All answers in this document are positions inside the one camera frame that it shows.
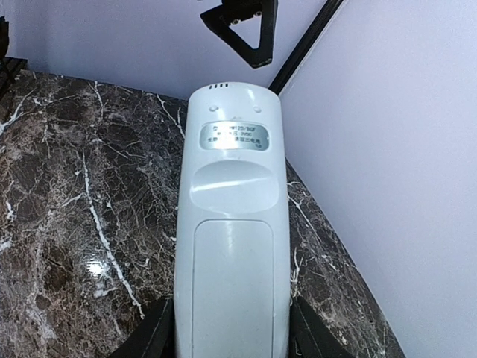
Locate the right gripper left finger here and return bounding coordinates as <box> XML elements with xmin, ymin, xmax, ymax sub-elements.
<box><xmin>108</xmin><ymin>298</ymin><xmax>174</xmax><ymax>358</ymax></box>

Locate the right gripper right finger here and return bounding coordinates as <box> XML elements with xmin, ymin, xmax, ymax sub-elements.
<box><xmin>288</xmin><ymin>297</ymin><xmax>354</xmax><ymax>358</ymax></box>

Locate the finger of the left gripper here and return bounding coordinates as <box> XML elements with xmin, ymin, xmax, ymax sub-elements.
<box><xmin>200</xmin><ymin>0</ymin><xmax>278</xmax><ymax>69</ymax></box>

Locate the white remote control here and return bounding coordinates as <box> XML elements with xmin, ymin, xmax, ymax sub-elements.
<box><xmin>174</xmin><ymin>82</ymin><xmax>291</xmax><ymax>357</ymax></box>

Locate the right black frame post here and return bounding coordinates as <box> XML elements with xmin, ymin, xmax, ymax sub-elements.
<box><xmin>268</xmin><ymin>0</ymin><xmax>344</xmax><ymax>95</ymax></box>

